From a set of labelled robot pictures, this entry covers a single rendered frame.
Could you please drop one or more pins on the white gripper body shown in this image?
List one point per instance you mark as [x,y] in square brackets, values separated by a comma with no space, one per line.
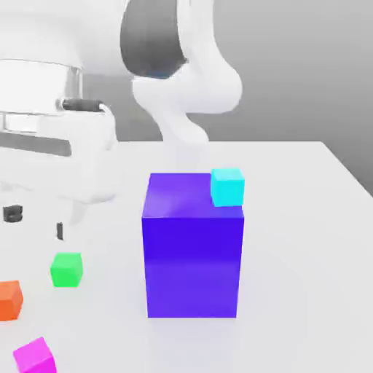
[87,163]

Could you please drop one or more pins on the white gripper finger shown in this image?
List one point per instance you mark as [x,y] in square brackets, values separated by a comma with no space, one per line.
[12,214]
[78,211]

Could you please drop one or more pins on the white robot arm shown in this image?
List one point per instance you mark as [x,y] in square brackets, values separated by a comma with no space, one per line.
[198,87]

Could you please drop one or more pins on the small green cube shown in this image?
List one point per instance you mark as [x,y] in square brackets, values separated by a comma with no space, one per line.
[66,271]

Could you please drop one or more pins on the small orange cube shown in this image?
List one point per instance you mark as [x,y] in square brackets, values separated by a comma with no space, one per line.
[8,301]

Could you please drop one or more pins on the small cyan cube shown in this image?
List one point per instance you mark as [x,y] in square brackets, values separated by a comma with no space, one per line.
[228,188]

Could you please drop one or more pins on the small magenta cube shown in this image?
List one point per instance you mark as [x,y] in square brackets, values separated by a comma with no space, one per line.
[33,357]

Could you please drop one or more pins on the large purple box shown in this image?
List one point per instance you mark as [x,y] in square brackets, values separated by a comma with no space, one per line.
[192,262]

